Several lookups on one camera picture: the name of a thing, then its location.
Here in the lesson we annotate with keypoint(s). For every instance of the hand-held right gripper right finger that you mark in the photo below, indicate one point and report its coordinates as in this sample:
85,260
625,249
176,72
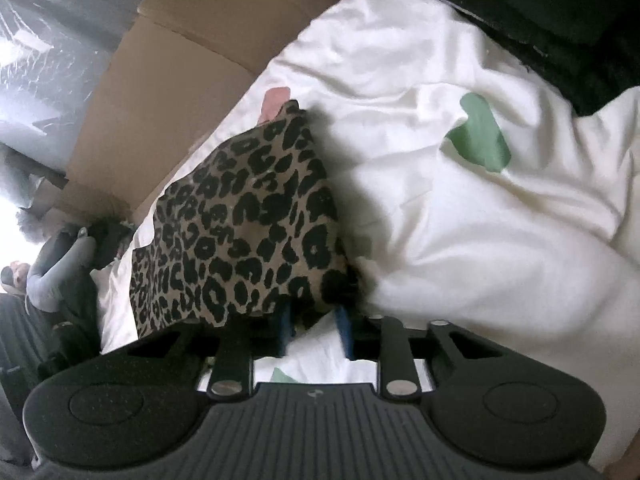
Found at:
345,332

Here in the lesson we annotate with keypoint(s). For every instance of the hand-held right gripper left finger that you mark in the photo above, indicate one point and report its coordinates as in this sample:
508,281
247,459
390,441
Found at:
284,327

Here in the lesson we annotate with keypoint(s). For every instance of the leopard print skirt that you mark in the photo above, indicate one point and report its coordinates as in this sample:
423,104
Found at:
240,210

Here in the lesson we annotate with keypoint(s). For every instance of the pile of black clothes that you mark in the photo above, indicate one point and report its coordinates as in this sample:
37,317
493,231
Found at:
80,320

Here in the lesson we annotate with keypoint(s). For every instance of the folded black clothes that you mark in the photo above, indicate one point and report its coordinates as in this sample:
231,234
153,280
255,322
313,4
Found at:
550,20

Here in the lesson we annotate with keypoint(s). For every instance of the white bear printed blanket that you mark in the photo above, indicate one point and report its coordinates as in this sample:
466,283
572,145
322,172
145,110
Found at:
475,240

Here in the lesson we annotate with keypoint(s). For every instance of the grey neck pillow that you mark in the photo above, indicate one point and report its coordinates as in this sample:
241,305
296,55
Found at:
50,275

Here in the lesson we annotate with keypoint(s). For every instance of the flattened cardboard sheet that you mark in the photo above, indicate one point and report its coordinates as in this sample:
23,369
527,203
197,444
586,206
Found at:
175,85

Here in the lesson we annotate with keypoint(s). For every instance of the small plush bear toy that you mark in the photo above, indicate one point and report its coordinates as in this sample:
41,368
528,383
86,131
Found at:
15,277

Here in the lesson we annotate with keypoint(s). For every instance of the grey plastic-wrapped mattress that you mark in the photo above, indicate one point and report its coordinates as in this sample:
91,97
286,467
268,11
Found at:
50,60

